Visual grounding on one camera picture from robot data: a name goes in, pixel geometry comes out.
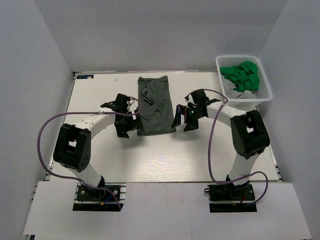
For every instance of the dark grey t-shirt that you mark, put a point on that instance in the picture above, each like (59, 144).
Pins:
(157, 112)

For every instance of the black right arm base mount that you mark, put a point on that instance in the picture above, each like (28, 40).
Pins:
(226, 198)

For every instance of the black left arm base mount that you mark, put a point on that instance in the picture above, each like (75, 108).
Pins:
(91, 200)

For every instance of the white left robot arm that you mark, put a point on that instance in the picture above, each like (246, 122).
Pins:
(73, 147)

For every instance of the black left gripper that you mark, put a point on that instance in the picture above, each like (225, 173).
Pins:
(122, 131)

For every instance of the white plastic mesh basket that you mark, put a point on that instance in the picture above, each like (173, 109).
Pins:
(264, 92)

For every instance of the blue label sticker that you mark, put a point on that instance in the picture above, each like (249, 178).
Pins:
(85, 77)

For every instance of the green t-shirt in basket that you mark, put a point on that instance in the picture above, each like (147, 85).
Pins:
(243, 76)

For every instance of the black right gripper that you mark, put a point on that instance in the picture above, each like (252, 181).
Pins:
(181, 109)

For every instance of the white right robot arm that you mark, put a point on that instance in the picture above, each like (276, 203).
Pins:
(248, 131)

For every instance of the light grey t-shirt in basket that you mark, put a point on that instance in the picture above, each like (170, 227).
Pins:
(231, 93)

